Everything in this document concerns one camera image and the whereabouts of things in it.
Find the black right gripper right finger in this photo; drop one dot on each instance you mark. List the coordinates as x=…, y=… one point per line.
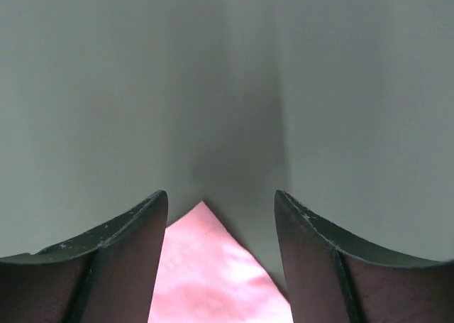
x=333, y=275

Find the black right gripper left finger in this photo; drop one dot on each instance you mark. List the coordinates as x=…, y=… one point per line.
x=106, y=274

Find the light pink t shirt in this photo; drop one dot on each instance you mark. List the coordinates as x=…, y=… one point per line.
x=205, y=275

